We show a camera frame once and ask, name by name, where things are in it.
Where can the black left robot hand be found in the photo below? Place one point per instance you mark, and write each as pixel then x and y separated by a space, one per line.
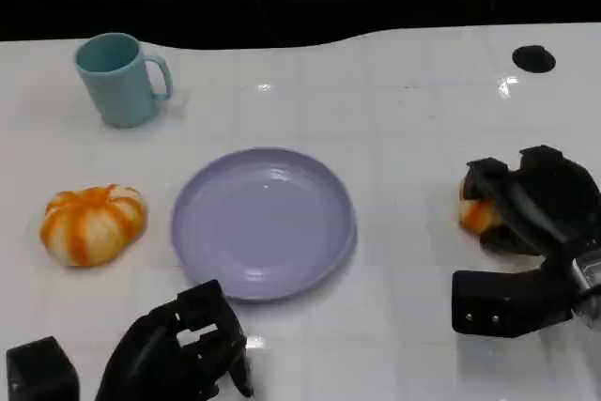
pixel 155 354

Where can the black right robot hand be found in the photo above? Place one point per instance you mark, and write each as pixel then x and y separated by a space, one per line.
pixel 549 199

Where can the orange and white toy bread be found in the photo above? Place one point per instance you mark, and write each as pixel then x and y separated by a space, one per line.
pixel 479 216
pixel 91 227

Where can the black round table grommet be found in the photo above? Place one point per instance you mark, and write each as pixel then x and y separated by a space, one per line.
pixel 534 59

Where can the lilac plate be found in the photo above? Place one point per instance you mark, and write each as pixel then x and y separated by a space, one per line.
pixel 263 222

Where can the pale green mug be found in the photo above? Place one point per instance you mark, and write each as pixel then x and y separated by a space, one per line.
pixel 117 93

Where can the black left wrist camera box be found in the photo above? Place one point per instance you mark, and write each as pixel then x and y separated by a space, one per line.
pixel 40 370

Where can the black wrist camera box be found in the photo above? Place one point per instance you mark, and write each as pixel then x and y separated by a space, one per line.
pixel 40 370
pixel 488 302

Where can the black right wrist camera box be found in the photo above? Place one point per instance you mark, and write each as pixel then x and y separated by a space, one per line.
pixel 488 302

